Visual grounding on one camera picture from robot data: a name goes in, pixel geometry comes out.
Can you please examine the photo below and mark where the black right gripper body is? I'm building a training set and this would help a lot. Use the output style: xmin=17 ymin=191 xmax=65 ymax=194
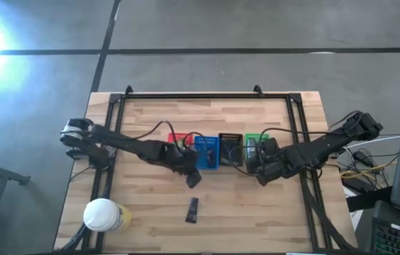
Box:
xmin=255 ymin=137 xmax=289 ymax=187

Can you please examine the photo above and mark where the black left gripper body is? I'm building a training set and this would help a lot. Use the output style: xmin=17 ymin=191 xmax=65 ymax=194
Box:
xmin=160 ymin=143 xmax=201 ymax=177

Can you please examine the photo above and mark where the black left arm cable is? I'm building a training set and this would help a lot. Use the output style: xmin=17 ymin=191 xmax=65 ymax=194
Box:
xmin=128 ymin=120 xmax=196 ymax=149

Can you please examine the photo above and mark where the black strap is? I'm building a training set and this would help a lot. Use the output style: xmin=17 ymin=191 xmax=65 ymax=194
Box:
xmin=345 ymin=186 xmax=393 ymax=213

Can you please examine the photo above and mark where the grey shave cream tube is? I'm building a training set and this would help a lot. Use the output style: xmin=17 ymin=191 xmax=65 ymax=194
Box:
xmin=184 ymin=196 xmax=200 ymax=225

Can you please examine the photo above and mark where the green plastic basket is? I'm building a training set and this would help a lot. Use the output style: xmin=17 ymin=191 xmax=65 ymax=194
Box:
xmin=244 ymin=132 xmax=270 ymax=162

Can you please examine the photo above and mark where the white cable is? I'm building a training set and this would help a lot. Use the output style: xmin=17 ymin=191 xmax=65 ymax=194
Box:
xmin=343 ymin=136 xmax=400 ymax=150

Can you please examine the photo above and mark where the red plastic basket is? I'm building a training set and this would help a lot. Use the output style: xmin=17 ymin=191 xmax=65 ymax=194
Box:
xmin=167 ymin=132 xmax=194 ymax=149

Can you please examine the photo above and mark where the black aluminium rig frame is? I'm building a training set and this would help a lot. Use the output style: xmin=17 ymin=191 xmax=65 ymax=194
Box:
xmin=81 ymin=84 xmax=359 ymax=253

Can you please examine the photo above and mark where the black power adapter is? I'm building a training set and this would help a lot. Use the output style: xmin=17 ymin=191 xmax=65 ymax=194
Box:
xmin=352 ymin=150 xmax=373 ymax=167

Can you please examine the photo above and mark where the black plastic basket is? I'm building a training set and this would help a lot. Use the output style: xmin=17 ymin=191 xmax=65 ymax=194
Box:
xmin=218 ymin=132 xmax=245 ymax=167

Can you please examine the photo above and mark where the blue plastic basket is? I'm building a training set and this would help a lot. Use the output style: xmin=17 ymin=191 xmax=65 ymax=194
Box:
xmin=194 ymin=135 xmax=220 ymax=170

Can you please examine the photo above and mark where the white-lidded yellow jar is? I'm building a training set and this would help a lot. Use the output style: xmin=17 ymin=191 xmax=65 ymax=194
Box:
xmin=82 ymin=197 xmax=133 ymax=234

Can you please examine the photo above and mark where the yellow cable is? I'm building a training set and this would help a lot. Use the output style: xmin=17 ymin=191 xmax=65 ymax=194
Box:
xmin=340 ymin=163 xmax=398 ymax=179

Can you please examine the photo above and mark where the black backlit keyboard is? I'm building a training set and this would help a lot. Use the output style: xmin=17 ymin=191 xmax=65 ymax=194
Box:
xmin=370 ymin=200 xmax=400 ymax=255

